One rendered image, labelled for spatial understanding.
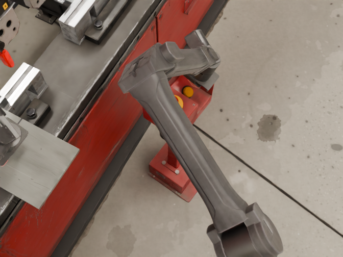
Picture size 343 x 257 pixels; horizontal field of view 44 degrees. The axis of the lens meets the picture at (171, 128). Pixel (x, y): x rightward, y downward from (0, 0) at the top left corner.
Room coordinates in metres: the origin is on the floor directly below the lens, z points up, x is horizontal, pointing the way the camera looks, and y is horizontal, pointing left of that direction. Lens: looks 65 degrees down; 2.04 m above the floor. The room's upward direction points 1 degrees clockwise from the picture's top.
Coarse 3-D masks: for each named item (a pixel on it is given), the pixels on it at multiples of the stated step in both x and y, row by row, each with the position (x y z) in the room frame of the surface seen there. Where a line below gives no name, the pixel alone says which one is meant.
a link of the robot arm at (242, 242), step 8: (240, 224) 0.17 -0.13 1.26; (224, 232) 0.16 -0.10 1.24; (232, 232) 0.16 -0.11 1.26; (240, 232) 0.15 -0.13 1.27; (224, 240) 0.14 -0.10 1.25; (232, 240) 0.14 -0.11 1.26; (240, 240) 0.14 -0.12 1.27; (248, 240) 0.14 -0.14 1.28; (224, 248) 0.13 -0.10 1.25; (232, 248) 0.13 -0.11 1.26; (240, 248) 0.12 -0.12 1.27; (248, 248) 0.12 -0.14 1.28; (232, 256) 0.11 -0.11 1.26; (240, 256) 0.11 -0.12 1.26; (248, 256) 0.11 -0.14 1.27; (256, 256) 0.11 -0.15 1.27
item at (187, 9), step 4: (188, 0) 1.26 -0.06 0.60; (192, 0) 1.30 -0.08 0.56; (196, 0) 1.30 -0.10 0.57; (184, 4) 1.24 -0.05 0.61; (188, 4) 1.27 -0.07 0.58; (192, 4) 1.28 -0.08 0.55; (184, 8) 1.24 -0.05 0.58; (188, 8) 1.26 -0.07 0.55; (184, 12) 1.24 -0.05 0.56; (188, 12) 1.23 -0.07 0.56
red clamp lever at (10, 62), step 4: (0, 44) 0.56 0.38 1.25; (4, 44) 0.57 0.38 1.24; (0, 48) 0.56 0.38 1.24; (0, 52) 0.56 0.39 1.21; (4, 52) 0.56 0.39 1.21; (8, 52) 0.57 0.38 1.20; (0, 56) 0.56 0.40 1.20; (4, 56) 0.56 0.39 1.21; (8, 56) 0.57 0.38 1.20; (4, 60) 0.56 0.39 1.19; (8, 60) 0.56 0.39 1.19; (12, 60) 0.57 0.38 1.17; (8, 64) 0.56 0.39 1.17; (12, 64) 0.56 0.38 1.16
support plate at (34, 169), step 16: (32, 128) 0.47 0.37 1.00; (32, 144) 0.43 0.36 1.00; (48, 144) 0.43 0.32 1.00; (64, 144) 0.43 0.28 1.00; (16, 160) 0.38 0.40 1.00; (32, 160) 0.38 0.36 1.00; (48, 160) 0.38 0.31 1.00; (64, 160) 0.38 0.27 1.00; (0, 176) 0.34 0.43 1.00; (16, 176) 0.34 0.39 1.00; (32, 176) 0.34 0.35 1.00; (48, 176) 0.34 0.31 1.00; (16, 192) 0.30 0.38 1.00; (32, 192) 0.30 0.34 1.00; (48, 192) 0.30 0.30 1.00
